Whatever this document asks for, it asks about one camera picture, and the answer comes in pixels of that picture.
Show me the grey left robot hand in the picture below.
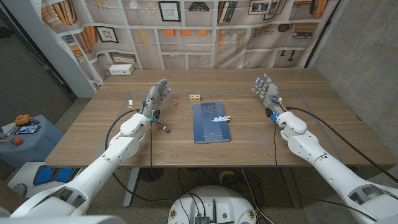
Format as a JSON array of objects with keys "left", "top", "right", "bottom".
[{"left": 140, "top": 78, "right": 172, "bottom": 122}]

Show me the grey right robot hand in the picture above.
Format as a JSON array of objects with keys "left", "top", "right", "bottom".
[{"left": 252, "top": 73, "right": 287, "bottom": 121}]

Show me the blue notebook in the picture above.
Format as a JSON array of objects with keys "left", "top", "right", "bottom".
[{"left": 192, "top": 102, "right": 231, "bottom": 145}]

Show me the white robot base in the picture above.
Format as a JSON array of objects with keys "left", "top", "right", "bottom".
[{"left": 167, "top": 185, "right": 258, "bottom": 224}]

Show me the red pen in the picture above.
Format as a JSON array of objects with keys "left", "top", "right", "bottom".
[{"left": 154, "top": 118, "right": 172, "bottom": 134}]

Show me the white power outlet box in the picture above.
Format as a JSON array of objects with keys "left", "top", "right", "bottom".
[{"left": 108, "top": 63, "right": 135, "bottom": 76}]

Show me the printed bookshelf backdrop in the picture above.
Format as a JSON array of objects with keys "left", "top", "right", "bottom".
[{"left": 40, "top": 0, "right": 340, "bottom": 91}]

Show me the black backdrop pole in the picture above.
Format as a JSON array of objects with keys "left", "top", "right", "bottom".
[{"left": 304, "top": 0, "right": 341, "bottom": 68}]

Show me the black round table foot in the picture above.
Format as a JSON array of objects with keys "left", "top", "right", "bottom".
[{"left": 139, "top": 167, "right": 165, "bottom": 183}]

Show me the white table leg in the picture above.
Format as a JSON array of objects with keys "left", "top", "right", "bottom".
[{"left": 123, "top": 167, "right": 141, "bottom": 208}]

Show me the yellow object under table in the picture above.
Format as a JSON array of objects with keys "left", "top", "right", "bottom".
[{"left": 218, "top": 170, "right": 236, "bottom": 184}]

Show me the grey table leg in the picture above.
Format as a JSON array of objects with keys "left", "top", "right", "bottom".
[{"left": 281, "top": 167, "right": 302, "bottom": 208}]

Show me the blue-grey side cart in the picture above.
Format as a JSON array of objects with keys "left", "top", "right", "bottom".
[{"left": 0, "top": 114, "right": 65, "bottom": 170}]

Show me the black smartphone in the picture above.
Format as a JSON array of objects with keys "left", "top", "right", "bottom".
[{"left": 15, "top": 125, "right": 41, "bottom": 135}]

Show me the orange emergency stop box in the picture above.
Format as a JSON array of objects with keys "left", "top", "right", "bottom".
[{"left": 14, "top": 114, "right": 32, "bottom": 126}]

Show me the white robot torso rim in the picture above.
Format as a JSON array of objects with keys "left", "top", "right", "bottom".
[{"left": 0, "top": 215, "right": 127, "bottom": 224}]

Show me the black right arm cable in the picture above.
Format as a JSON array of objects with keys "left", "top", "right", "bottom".
[{"left": 285, "top": 106, "right": 398, "bottom": 184}]

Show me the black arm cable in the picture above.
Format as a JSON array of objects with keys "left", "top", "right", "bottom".
[
  {"left": 285, "top": 106, "right": 398, "bottom": 184},
  {"left": 104, "top": 108, "right": 175, "bottom": 205}
]

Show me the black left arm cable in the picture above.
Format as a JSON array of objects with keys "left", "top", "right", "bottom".
[{"left": 104, "top": 108, "right": 175, "bottom": 205}]

